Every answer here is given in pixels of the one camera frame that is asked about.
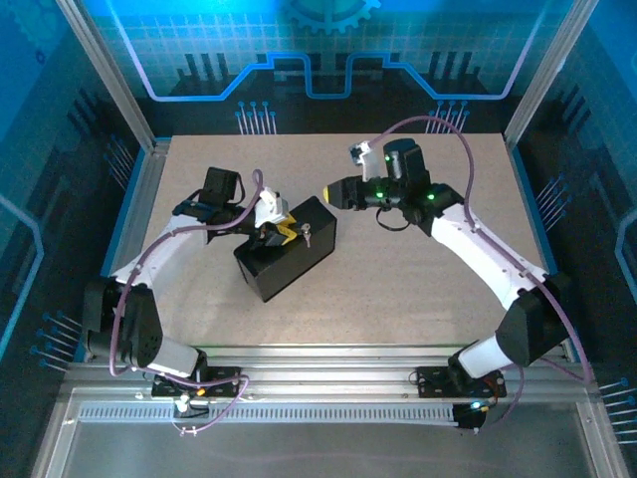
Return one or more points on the black rectangular box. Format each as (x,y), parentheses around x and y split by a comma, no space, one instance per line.
(293,264)

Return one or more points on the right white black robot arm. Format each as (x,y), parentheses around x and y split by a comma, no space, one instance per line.
(478,249)

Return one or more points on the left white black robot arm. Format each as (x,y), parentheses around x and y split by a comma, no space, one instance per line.
(164,249)

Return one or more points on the grey metal panel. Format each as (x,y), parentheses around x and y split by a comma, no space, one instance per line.
(323,453)

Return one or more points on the black connector box with light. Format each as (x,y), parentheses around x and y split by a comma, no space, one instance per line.
(468,422)

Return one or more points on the aluminium side frame rail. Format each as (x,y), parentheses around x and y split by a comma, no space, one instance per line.
(141,189)

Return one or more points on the aluminium frame rail with bases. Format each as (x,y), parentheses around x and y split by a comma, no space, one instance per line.
(323,373)

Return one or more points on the aluminium frame post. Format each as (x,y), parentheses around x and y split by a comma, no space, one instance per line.
(545,79)
(113,79)

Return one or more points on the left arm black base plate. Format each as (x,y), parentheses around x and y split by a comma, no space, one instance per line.
(229,389)

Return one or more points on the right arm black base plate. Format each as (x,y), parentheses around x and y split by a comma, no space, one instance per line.
(430,382)

